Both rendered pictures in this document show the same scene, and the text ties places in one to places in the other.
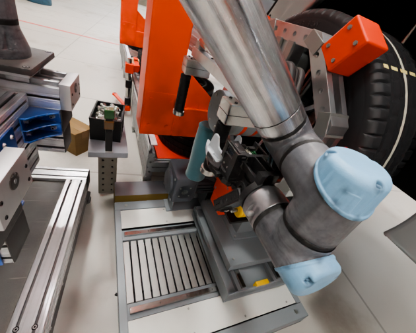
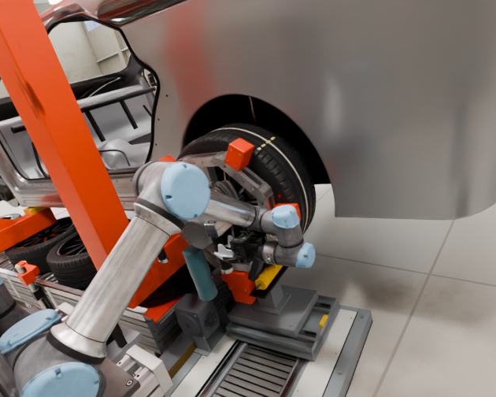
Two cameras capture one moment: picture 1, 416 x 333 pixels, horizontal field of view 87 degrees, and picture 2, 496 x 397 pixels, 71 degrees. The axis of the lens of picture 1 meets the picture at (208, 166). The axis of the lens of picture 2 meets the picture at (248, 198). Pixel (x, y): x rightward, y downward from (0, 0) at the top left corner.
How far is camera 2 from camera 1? 0.73 m
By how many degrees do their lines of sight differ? 23
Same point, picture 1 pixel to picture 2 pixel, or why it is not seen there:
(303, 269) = (301, 254)
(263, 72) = (231, 208)
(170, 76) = not seen: hidden behind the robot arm
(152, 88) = not seen: hidden behind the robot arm
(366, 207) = (294, 220)
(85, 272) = not seen: outside the picture
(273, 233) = (283, 255)
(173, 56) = (120, 227)
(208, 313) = (312, 378)
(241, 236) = (280, 306)
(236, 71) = (223, 215)
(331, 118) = (260, 190)
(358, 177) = (284, 214)
